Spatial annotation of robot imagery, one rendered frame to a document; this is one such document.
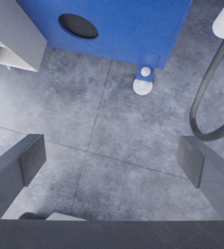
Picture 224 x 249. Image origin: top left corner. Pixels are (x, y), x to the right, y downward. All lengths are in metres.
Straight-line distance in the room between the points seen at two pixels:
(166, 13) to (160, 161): 0.66
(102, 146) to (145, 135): 0.24
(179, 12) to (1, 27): 0.52
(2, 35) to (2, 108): 0.59
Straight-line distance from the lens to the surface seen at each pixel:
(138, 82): 0.97
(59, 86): 1.06
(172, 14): 0.56
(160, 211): 0.99
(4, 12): 0.71
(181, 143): 0.16
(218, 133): 0.45
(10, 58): 0.96
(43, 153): 0.17
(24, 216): 1.01
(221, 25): 0.40
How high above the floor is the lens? 0.92
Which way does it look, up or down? 81 degrees down
